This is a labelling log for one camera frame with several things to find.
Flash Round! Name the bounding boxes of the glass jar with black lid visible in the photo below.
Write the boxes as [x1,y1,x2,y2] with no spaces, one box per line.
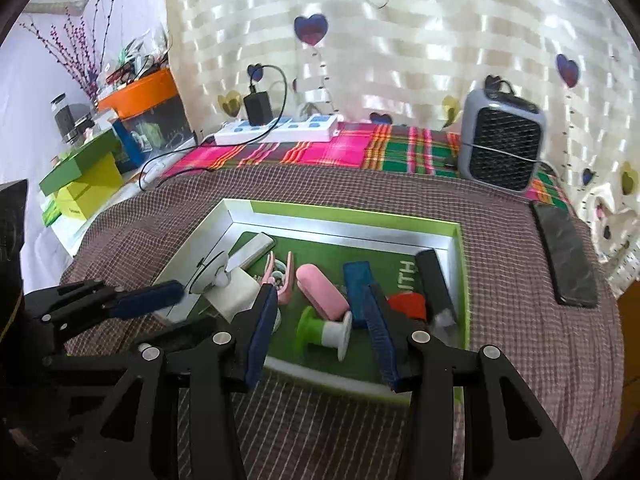
[50,92,76,141]

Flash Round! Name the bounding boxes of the white and blue power strip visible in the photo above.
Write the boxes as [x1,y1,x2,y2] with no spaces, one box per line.
[214,114,340,147]

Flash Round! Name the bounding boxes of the green and white cardboard box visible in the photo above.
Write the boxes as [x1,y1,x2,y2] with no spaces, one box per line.
[150,199,471,403]

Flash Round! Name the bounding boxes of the white plug charger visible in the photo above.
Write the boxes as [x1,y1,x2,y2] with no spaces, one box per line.
[202,267,261,323]

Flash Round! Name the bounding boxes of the black rectangular device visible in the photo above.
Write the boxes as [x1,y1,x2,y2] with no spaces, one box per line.
[415,249,458,333]

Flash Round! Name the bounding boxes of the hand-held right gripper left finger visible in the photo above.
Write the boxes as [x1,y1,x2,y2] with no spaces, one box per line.
[57,284,279,480]

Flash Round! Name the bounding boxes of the pink oblong case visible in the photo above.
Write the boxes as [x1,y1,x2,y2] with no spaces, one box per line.
[295,263,351,321]

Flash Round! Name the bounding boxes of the black power adapter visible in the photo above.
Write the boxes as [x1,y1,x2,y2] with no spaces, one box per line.
[243,91,274,126]

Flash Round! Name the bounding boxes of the brown bottle with red cap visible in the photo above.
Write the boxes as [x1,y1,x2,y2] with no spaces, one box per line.
[387,292,430,321]

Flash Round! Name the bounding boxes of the black smartphone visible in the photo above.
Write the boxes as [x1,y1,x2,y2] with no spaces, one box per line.
[530,200,600,309]

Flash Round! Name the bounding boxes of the purple flower branches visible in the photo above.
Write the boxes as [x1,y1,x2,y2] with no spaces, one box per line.
[20,0,128,106]

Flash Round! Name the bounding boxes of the grey desktop fan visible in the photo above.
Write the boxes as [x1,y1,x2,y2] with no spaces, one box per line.
[459,75,547,195]

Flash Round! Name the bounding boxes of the dark green box lid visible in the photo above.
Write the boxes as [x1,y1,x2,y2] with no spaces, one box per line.
[39,127,123,196]

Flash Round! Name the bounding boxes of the assorted clutter pile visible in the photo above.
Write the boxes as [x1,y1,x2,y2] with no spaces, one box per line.
[100,27,171,93]

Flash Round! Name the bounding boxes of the green and white spool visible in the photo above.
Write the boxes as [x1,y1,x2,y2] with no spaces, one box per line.
[295,306,353,362]

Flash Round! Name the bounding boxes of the blue box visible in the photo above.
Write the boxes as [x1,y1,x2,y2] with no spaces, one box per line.
[111,119,147,171]

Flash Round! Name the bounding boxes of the clear bin with orange lid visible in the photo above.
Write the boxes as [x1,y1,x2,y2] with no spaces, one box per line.
[96,67,196,161]

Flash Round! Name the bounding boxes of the brown checked cloth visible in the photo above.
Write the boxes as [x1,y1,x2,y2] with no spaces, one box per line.
[59,160,626,480]

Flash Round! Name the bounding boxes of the blue translucent usb dongle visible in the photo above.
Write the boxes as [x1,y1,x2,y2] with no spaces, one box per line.
[342,260,373,331]

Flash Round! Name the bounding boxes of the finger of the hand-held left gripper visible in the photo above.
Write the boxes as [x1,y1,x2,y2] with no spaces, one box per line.
[42,320,226,376]
[25,280,185,341]

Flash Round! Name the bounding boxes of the colourful plaid cloth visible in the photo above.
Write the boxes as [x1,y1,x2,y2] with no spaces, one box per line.
[160,121,573,211]

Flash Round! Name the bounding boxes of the small green packet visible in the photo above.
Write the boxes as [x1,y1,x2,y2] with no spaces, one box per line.
[41,199,63,228]

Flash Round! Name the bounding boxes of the black adapter cable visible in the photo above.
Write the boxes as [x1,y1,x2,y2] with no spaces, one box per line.
[139,64,289,192]

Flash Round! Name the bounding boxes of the heart print curtain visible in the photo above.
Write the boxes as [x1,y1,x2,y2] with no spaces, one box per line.
[160,0,640,281]

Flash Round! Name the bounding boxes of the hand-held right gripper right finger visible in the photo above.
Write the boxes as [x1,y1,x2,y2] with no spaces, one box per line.
[367,282,583,480]

